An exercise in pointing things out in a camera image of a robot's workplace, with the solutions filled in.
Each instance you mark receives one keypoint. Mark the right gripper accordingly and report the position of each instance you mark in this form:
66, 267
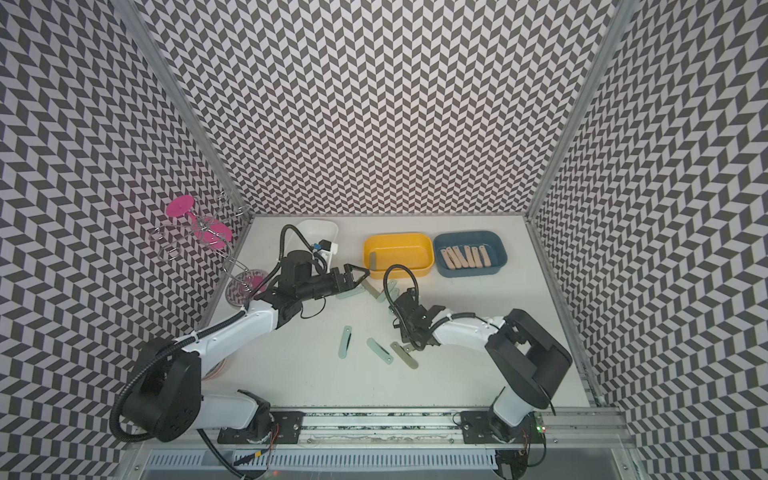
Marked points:
405, 336

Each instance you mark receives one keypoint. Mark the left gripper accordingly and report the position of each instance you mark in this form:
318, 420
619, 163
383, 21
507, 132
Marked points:
336, 275

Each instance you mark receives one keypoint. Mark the yellow storage box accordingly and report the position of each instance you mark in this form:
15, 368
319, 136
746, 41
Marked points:
412, 250

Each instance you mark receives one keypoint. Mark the white storage box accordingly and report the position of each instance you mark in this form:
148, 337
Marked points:
313, 231

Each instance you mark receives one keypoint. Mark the pink fruit knife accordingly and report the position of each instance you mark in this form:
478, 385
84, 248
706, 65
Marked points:
447, 259
469, 256
476, 257
454, 258
485, 256
462, 260

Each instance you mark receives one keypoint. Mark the dark teal storage box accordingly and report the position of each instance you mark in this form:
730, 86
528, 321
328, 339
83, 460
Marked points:
490, 240

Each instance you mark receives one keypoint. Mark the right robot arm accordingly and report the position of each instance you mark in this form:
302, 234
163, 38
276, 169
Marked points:
532, 362

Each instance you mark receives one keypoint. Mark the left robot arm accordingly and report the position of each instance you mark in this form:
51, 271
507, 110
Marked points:
164, 395

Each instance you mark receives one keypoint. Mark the mint fruit knife far left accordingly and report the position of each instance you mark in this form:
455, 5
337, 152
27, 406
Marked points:
348, 294

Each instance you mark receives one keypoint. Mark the mint fruit knife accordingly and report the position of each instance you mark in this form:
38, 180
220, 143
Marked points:
390, 293
379, 351
348, 294
345, 342

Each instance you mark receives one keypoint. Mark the mint fruit knife upper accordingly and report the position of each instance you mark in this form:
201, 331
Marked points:
390, 293

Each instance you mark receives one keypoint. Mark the mint fruit knife lower left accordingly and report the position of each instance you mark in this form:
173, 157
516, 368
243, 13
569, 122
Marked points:
345, 342

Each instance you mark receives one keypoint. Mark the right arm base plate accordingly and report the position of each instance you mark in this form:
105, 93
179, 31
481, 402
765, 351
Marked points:
483, 427

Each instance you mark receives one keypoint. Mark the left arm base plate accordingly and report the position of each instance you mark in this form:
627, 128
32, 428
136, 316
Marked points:
281, 427

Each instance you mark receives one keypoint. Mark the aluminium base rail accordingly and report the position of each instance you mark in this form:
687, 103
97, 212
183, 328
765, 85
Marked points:
379, 428

